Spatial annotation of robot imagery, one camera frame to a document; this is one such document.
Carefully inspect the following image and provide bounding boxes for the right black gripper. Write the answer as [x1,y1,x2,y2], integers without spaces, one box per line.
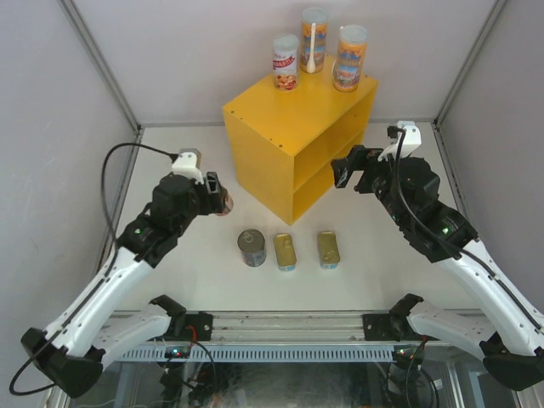
[332,144,411,227]

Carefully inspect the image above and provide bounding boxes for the small red-white can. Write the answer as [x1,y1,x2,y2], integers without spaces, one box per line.
[272,34,299,91]
[215,188,234,217]

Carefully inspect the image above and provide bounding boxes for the round tomato tin can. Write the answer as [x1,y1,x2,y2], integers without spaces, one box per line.
[237,229,266,267]

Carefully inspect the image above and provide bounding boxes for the tall can with white spoon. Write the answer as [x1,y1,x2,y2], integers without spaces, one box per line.
[299,7,328,74]

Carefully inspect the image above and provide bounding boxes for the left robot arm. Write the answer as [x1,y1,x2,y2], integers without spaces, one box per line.
[21,172,228,399]

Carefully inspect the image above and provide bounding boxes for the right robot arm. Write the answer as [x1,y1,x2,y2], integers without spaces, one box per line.
[331,145,543,391]

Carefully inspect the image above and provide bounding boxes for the yellow two-shelf cabinet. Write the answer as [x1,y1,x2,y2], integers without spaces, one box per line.
[223,55,378,225]

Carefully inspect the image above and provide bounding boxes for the flat gold tin right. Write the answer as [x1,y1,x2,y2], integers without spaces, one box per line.
[317,231,341,269]

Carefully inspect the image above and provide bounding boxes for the flat gold tin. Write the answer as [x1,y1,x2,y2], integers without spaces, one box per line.
[274,234,297,272]
[317,231,341,269]

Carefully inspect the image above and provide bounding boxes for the flat gold tin left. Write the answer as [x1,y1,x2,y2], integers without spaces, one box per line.
[274,234,297,272]

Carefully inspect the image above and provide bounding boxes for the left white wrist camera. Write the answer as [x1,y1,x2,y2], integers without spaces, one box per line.
[172,148,204,184]

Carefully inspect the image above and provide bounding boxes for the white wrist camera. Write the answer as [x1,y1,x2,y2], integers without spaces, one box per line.
[172,148,204,184]
[377,121,422,162]

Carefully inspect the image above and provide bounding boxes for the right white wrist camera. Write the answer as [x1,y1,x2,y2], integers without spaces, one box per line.
[377,121,422,162]

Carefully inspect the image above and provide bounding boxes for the left black camera cable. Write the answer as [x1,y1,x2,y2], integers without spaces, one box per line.
[8,143,179,396]

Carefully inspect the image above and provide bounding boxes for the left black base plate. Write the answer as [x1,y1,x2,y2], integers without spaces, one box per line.
[171,312,213,342]

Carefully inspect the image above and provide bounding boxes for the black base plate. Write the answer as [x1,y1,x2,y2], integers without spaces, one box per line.
[362,313,422,342]
[171,312,213,342]

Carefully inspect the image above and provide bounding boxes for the aluminium front rail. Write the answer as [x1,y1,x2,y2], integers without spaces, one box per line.
[101,309,481,345]

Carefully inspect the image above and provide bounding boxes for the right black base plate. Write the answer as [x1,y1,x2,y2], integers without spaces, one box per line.
[362,313,422,342]

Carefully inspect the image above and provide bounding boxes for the grey slotted cable duct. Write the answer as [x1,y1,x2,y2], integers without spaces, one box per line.
[117,344,394,363]

